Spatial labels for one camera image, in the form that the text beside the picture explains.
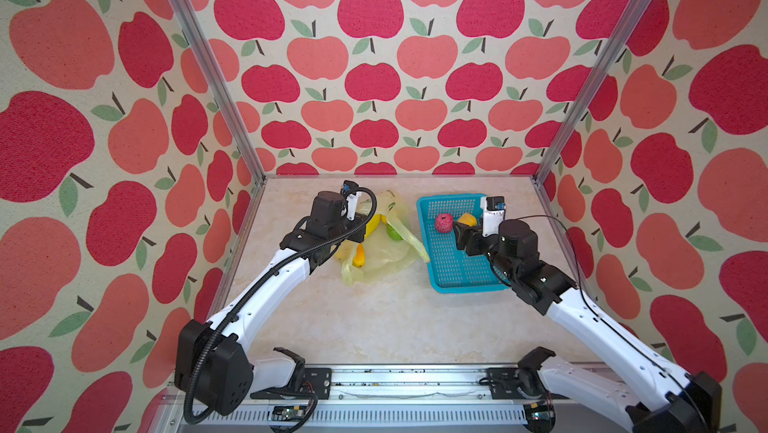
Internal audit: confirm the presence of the orange fruit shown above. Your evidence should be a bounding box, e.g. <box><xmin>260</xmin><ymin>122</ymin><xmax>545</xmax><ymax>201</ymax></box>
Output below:
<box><xmin>456</xmin><ymin>213</ymin><xmax>478</xmax><ymax>228</ymax></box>

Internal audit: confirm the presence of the yellow translucent plastic bag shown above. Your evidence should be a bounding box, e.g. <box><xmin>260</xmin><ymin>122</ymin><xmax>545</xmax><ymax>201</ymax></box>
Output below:
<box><xmin>334</xmin><ymin>189</ymin><xmax>430</xmax><ymax>286</ymax></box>

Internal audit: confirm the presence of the pink dragon fruit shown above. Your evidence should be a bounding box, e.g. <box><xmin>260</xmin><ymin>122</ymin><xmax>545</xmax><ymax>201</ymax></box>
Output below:
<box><xmin>434</xmin><ymin>213</ymin><xmax>454</xmax><ymax>233</ymax></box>

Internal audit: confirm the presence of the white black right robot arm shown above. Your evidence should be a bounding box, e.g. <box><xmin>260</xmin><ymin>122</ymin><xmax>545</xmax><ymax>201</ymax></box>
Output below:
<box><xmin>452</xmin><ymin>219</ymin><xmax>722</xmax><ymax>432</ymax></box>

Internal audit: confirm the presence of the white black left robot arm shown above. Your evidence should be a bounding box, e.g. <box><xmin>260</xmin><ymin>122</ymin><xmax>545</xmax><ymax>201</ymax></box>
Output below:
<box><xmin>174</xmin><ymin>181</ymin><xmax>377</xmax><ymax>425</ymax></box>

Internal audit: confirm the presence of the green fruit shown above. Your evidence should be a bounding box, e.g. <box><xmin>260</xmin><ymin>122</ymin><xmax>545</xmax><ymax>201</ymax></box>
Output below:
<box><xmin>387</xmin><ymin>225</ymin><xmax>403</xmax><ymax>241</ymax></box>

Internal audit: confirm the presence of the yellow banana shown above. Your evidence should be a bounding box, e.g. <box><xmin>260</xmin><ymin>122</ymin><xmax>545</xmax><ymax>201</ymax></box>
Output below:
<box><xmin>365</xmin><ymin>213</ymin><xmax>386</xmax><ymax>237</ymax></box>

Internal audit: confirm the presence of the yellow mango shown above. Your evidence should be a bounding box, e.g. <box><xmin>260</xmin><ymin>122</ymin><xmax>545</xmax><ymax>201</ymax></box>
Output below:
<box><xmin>352</xmin><ymin>244</ymin><xmax>366</xmax><ymax>268</ymax></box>

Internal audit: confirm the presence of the teal plastic mesh basket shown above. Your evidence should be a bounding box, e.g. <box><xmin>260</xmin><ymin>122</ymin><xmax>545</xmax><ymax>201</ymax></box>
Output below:
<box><xmin>417</xmin><ymin>193</ymin><xmax>506</xmax><ymax>294</ymax></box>

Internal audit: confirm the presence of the small circuit board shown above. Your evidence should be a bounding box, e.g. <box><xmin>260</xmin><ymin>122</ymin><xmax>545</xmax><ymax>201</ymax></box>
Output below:
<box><xmin>270</xmin><ymin>405</ymin><xmax>306</xmax><ymax>422</ymax></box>

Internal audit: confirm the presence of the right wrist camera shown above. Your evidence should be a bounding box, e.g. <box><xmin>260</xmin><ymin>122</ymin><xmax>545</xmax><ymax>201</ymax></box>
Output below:
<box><xmin>480</xmin><ymin>196</ymin><xmax>506</xmax><ymax>237</ymax></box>

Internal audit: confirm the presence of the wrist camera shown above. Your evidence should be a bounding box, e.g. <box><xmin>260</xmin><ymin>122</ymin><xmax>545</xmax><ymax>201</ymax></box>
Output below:
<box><xmin>340</xmin><ymin>180</ymin><xmax>360</xmax><ymax>221</ymax></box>
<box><xmin>480</xmin><ymin>196</ymin><xmax>506</xmax><ymax>237</ymax></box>

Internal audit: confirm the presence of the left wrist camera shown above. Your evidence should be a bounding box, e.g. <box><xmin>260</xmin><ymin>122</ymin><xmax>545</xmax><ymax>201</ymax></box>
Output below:
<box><xmin>340</xmin><ymin>180</ymin><xmax>360</xmax><ymax>221</ymax></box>

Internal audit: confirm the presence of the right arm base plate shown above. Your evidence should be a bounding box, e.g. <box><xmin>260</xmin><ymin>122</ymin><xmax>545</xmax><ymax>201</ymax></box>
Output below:
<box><xmin>478</xmin><ymin>367</ymin><xmax>565</xmax><ymax>400</ymax></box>

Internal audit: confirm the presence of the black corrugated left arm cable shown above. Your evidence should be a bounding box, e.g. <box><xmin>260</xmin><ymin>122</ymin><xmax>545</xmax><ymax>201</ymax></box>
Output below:
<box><xmin>182</xmin><ymin>185</ymin><xmax>379</xmax><ymax>433</ymax></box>

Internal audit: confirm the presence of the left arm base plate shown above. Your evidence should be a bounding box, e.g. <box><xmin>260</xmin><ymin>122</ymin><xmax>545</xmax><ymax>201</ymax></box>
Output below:
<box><xmin>250</xmin><ymin>367</ymin><xmax>333</xmax><ymax>400</ymax></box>

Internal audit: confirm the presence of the front aluminium frame rail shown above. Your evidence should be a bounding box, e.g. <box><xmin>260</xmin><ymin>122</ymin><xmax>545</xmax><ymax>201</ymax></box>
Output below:
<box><xmin>146</xmin><ymin>363</ymin><xmax>667</xmax><ymax>433</ymax></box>

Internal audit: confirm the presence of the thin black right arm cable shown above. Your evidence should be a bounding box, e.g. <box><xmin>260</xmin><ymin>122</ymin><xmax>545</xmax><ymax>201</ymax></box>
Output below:
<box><xmin>515</xmin><ymin>214</ymin><xmax>712</xmax><ymax>433</ymax></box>

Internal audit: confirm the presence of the right rear aluminium corner post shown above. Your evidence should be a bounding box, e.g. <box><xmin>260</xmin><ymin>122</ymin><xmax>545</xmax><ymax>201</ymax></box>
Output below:
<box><xmin>532</xmin><ymin>0</ymin><xmax>652</xmax><ymax>188</ymax></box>

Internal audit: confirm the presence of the aluminium corner post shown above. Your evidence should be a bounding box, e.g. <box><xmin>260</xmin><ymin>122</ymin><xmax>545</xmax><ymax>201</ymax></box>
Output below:
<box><xmin>532</xmin><ymin>0</ymin><xmax>652</xmax><ymax>188</ymax></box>
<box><xmin>169</xmin><ymin>0</ymin><xmax>266</xmax><ymax>188</ymax></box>

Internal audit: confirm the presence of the left rear aluminium corner post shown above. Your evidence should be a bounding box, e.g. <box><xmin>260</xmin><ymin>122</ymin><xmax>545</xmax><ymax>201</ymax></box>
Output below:
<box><xmin>169</xmin><ymin>0</ymin><xmax>266</xmax><ymax>188</ymax></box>

